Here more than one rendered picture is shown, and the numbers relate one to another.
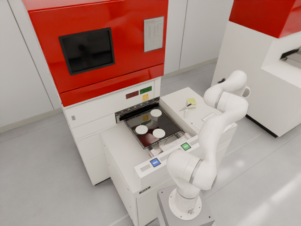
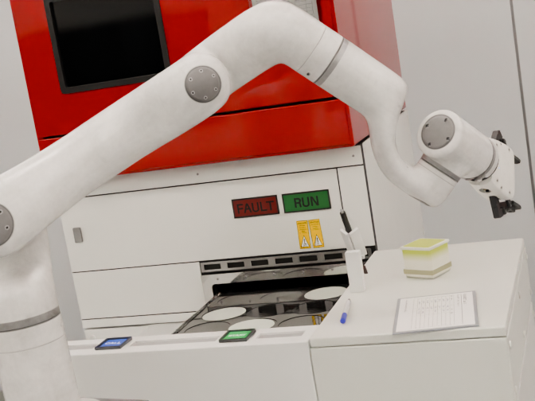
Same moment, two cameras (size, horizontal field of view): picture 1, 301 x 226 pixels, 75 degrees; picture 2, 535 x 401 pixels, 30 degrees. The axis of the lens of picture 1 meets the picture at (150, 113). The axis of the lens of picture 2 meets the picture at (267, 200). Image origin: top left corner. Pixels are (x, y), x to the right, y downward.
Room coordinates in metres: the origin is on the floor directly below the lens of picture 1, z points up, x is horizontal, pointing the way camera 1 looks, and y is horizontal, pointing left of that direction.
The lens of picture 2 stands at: (-0.20, -1.72, 1.51)
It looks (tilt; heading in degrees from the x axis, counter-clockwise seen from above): 10 degrees down; 51
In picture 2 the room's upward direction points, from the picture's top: 9 degrees counter-clockwise
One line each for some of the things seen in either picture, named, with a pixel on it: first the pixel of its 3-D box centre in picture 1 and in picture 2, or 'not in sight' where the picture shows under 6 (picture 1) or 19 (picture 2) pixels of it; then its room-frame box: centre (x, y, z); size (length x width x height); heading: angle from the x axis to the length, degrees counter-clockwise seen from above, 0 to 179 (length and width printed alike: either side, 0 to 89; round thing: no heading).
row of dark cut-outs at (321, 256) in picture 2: (138, 105); (283, 260); (1.33, 0.11, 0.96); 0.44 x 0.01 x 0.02; 122
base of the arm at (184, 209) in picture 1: (186, 195); (37, 372); (0.49, -0.21, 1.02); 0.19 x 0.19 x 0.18
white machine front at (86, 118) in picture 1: (118, 106); (213, 242); (1.24, 0.27, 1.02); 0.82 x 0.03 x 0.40; 122
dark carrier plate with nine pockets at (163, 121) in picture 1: (152, 124); (268, 311); (1.15, -0.02, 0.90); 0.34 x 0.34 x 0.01; 32
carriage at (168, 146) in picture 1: (171, 148); not in sight; (0.94, -0.17, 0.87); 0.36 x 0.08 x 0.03; 122
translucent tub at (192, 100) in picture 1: (191, 103); (426, 258); (1.32, -0.35, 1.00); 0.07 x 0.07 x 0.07; 6
